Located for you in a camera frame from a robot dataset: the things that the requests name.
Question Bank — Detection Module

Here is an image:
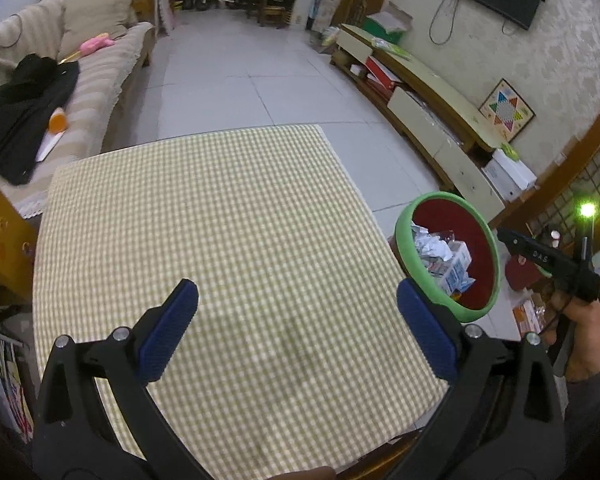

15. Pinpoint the person's left hand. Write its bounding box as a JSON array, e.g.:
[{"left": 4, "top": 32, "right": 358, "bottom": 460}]
[{"left": 260, "top": 466, "right": 337, "bottom": 480}]

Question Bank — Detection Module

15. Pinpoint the magazine rack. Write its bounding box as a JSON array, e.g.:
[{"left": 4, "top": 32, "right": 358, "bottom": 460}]
[{"left": 0, "top": 325, "right": 36, "bottom": 446}]

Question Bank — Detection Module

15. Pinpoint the small white blue carton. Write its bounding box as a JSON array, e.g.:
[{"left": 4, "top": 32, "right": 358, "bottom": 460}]
[{"left": 432, "top": 240, "right": 473, "bottom": 295}]

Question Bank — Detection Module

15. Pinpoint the red flat box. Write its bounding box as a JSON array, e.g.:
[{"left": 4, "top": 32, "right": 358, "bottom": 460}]
[{"left": 365, "top": 55, "right": 398, "bottom": 92}]

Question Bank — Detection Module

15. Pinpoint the green box with white lid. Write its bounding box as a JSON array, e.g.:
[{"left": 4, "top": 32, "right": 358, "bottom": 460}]
[{"left": 362, "top": 1, "right": 413, "bottom": 44}]

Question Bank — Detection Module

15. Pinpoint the white cardboard box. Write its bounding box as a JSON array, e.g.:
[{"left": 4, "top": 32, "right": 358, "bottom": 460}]
[{"left": 481, "top": 147, "right": 537, "bottom": 203}]

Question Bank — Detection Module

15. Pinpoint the pink plush toy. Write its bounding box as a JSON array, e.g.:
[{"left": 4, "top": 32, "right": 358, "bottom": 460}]
[{"left": 80, "top": 34, "right": 115, "bottom": 56}]

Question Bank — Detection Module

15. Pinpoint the person's right hand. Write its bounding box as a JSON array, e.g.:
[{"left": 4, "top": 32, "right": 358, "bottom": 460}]
[{"left": 551, "top": 291, "right": 600, "bottom": 384}]

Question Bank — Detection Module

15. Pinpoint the long television cabinet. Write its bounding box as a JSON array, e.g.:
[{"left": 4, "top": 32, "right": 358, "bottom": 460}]
[{"left": 330, "top": 23, "right": 506, "bottom": 218}]

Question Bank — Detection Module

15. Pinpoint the black clothing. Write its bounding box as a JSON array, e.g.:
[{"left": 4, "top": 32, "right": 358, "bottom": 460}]
[{"left": 0, "top": 54, "right": 81, "bottom": 186}]

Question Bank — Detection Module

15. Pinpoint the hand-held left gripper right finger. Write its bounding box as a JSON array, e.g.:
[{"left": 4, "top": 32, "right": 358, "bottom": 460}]
[{"left": 396, "top": 278, "right": 570, "bottom": 480}]

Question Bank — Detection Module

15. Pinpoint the television cable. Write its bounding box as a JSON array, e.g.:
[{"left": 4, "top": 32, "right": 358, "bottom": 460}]
[{"left": 428, "top": 0, "right": 458, "bottom": 46}]

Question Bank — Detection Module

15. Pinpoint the wooden chair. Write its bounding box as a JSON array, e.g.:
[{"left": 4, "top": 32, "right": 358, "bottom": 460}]
[{"left": 257, "top": 2, "right": 293, "bottom": 28}]

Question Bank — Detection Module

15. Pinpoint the striped beige sofa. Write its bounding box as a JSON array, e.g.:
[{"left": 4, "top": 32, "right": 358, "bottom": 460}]
[{"left": 0, "top": 0, "right": 157, "bottom": 218}]

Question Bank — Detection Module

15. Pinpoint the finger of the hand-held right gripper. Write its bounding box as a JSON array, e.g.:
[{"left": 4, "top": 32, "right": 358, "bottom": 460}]
[{"left": 497, "top": 228, "right": 532, "bottom": 267}]

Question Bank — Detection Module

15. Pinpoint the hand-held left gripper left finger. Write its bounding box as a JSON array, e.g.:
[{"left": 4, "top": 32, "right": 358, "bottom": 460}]
[{"left": 32, "top": 278, "right": 216, "bottom": 480}]

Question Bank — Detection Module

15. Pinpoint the green rimmed red bin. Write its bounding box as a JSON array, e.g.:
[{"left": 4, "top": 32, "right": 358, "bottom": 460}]
[{"left": 394, "top": 191, "right": 502, "bottom": 323}]

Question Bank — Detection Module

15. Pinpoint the checkered yellow tablecloth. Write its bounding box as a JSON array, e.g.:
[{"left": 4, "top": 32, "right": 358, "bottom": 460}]
[{"left": 32, "top": 125, "right": 451, "bottom": 478}]

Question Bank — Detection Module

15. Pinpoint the star checkers board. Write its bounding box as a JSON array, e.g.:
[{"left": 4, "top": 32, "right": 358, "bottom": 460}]
[{"left": 478, "top": 78, "right": 537, "bottom": 143}]

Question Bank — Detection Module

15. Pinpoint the white paper sheet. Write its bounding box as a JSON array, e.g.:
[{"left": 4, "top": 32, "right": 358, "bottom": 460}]
[{"left": 34, "top": 132, "right": 66, "bottom": 163}]

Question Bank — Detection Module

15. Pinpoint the wooden side table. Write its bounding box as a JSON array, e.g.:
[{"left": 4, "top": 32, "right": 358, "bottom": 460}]
[{"left": 0, "top": 167, "right": 38, "bottom": 288}]

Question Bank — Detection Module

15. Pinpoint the beige pillow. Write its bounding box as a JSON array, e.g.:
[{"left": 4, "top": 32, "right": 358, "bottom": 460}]
[{"left": 59, "top": 0, "right": 137, "bottom": 61}]

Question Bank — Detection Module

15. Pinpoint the person's right forearm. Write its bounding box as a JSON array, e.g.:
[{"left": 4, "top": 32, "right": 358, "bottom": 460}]
[{"left": 560, "top": 352, "right": 600, "bottom": 480}]

